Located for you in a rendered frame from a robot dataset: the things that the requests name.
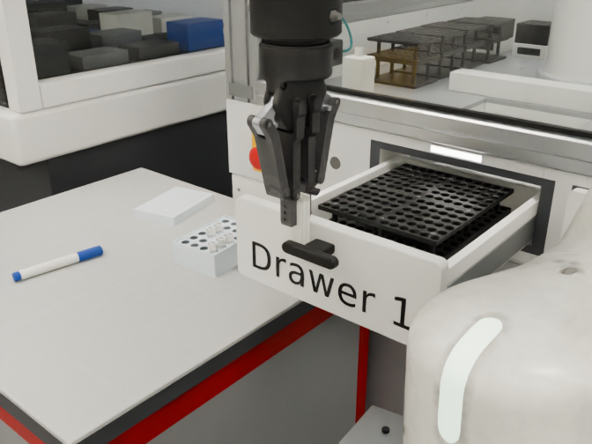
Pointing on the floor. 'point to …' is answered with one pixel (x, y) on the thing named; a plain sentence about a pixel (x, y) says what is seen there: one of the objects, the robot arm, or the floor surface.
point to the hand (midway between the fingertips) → (296, 222)
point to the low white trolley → (159, 335)
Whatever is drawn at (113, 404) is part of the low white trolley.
